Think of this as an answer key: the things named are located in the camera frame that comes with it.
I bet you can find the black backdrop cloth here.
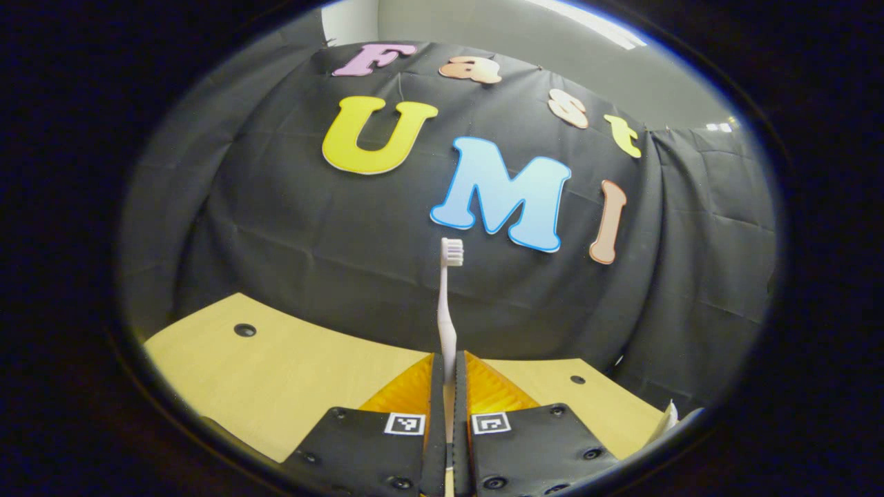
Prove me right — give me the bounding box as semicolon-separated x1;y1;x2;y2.
117;7;780;432

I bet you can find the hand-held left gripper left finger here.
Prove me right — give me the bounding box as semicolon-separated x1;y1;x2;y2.
280;353;448;497

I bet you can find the white toothpaste tube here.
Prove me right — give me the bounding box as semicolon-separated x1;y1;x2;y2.
649;400;682;442

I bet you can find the long ceiling light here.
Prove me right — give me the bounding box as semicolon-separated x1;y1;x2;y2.
525;0;648;50

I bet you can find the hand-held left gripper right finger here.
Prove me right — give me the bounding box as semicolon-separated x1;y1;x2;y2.
452;351;622;497

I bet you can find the white toothbrush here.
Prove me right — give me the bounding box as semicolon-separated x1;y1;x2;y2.
437;238;465;442

